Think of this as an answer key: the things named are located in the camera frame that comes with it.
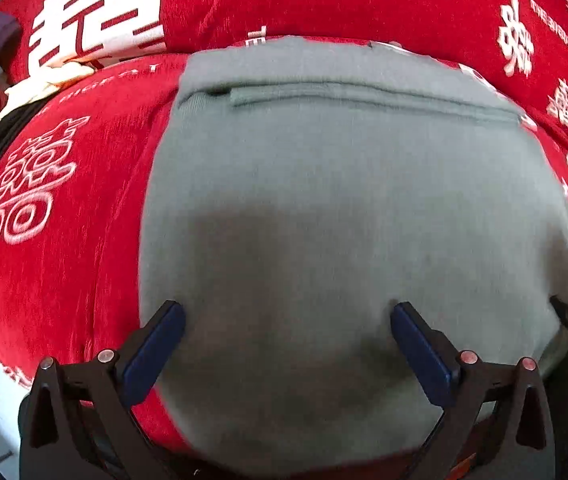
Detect red printed blanket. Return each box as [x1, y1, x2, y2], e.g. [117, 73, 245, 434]
[0, 0, 568, 463]

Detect grey fabric garment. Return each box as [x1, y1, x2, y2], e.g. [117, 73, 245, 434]
[139, 35, 568, 478]

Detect cream cloth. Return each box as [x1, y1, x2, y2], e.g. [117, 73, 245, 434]
[0, 57, 99, 120]

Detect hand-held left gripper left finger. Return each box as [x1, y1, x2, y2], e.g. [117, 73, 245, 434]
[18, 300, 187, 480]

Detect purple cloth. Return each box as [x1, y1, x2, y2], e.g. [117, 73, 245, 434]
[0, 10, 24, 61]

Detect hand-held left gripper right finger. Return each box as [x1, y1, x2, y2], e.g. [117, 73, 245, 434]
[390, 301, 557, 480]

